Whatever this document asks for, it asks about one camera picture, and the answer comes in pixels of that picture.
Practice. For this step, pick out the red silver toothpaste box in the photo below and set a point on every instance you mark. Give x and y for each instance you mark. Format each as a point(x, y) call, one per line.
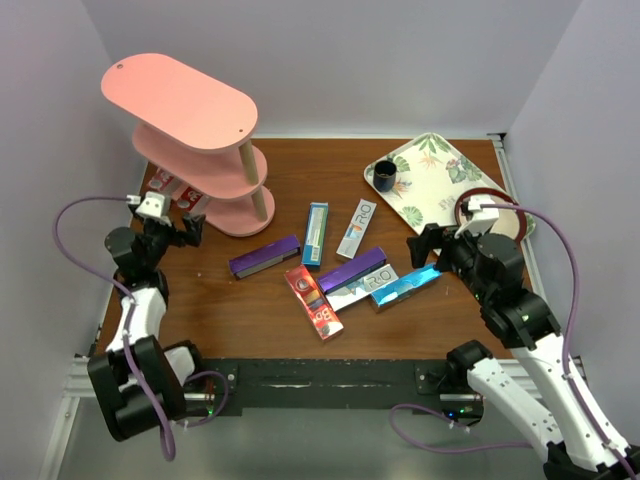
point(192, 201)

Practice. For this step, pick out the left purple toothpaste box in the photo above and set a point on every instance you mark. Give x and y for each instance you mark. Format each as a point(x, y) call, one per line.
point(264, 257)

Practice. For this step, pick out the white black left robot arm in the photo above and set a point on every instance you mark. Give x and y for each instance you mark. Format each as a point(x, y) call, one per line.
point(138, 383)

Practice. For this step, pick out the aluminium frame rail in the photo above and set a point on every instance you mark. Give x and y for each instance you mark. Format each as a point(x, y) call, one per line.
point(497, 140)

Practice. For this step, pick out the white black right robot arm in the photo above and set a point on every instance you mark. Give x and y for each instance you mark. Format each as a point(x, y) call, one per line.
point(562, 422)

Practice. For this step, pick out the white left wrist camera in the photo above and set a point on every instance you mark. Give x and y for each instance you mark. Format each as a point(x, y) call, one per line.
point(149, 206)

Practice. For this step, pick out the floral leaf print tray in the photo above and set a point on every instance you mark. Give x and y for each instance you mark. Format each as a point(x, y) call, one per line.
point(431, 176)

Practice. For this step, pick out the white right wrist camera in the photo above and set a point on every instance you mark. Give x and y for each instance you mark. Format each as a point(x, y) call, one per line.
point(480, 213)

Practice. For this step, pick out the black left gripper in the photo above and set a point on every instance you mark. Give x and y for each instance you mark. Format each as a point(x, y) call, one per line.
point(190, 236)

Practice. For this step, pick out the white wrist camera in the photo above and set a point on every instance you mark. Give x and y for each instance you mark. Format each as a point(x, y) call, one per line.
point(149, 206)
point(480, 213)

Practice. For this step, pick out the red toothpaste box behind shelf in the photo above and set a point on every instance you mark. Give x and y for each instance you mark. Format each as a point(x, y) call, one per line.
point(164, 182)

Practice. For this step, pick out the shiny blue toothpaste box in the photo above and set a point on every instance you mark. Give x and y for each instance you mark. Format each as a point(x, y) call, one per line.
point(404, 287)

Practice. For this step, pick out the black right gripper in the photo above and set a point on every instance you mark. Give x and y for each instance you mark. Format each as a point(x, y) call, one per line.
point(429, 239)

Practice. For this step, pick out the purple toothpaste box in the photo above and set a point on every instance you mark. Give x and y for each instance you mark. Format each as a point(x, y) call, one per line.
point(264, 257)
point(352, 270)

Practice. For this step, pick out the pink three tier shelf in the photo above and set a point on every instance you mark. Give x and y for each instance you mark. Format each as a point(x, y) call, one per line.
point(199, 130)

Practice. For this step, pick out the silver R&O lower toothpaste box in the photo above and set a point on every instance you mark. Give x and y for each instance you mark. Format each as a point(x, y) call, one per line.
point(361, 288)

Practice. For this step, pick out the red rimmed beige plate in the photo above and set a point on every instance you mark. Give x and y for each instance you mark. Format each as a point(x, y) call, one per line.
point(511, 223)

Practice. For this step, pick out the right purple toothpaste box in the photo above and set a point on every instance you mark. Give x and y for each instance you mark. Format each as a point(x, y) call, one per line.
point(352, 270)

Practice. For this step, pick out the blue green toothpaste box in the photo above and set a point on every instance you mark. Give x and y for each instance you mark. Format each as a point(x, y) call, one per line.
point(313, 247)

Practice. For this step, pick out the black front base bar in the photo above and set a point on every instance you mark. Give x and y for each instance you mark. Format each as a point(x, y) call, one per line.
point(330, 384)

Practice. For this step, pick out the dark blue mug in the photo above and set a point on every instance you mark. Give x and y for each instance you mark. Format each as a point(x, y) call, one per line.
point(384, 175)

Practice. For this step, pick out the silver R&O sensitive toothpaste box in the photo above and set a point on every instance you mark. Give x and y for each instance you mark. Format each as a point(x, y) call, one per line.
point(356, 229)

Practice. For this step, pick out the red 3D toothpaste box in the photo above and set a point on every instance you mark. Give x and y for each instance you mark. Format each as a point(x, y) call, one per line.
point(308, 294)

